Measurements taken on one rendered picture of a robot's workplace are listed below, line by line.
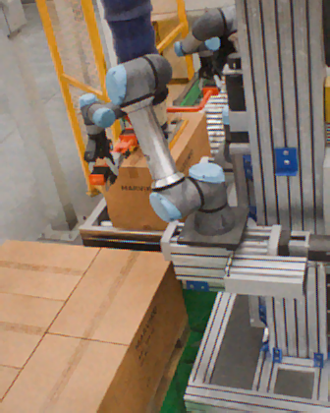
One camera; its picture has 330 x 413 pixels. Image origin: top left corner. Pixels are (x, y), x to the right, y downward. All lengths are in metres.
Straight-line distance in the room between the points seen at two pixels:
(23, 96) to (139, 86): 1.91
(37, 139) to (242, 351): 1.93
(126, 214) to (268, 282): 1.16
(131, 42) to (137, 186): 0.68
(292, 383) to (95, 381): 0.85
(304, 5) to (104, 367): 1.50
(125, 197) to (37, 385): 1.02
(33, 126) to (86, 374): 1.89
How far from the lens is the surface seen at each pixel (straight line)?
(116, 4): 2.57
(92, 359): 2.31
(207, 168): 1.88
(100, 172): 2.34
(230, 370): 2.59
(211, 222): 1.92
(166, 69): 1.82
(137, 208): 2.79
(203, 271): 2.07
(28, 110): 3.62
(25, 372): 2.38
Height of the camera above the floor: 2.19
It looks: 31 degrees down
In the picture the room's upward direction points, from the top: 12 degrees counter-clockwise
